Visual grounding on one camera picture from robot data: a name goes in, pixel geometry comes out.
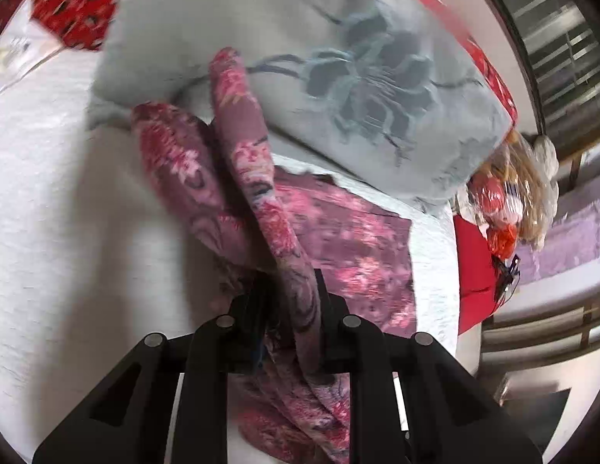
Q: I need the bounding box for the pink floral garment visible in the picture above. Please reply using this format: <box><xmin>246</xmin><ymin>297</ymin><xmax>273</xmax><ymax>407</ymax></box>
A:
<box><xmin>132</xmin><ymin>48</ymin><xmax>416</xmax><ymax>463</ymax></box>

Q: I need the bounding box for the white quilted bed cover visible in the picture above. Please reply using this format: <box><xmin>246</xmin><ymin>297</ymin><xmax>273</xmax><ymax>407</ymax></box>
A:
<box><xmin>0</xmin><ymin>0</ymin><xmax>460</xmax><ymax>464</ymax></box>

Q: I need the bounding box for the purple bench cushion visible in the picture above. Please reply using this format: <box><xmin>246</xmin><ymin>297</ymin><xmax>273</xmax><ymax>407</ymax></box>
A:
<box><xmin>516</xmin><ymin>175</ymin><xmax>600</xmax><ymax>284</ymax></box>

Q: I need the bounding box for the plastic bag with toys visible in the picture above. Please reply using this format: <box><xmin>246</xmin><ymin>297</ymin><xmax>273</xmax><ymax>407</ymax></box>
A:
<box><xmin>454</xmin><ymin>130</ymin><xmax>559</xmax><ymax>261</ymax></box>

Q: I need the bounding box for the grey floral cloth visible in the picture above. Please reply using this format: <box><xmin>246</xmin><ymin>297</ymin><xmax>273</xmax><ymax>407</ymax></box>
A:
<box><xmin>88</xmin><ymin>0</ymin><xmax>517</xmax><ymax>204</ymax></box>

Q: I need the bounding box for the window with grille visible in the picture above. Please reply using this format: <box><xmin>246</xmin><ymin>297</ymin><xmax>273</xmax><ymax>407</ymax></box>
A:
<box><xmin>490</xmin><ymin>0</ymin><xmax>600</xmax><ymax>160</ymax></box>

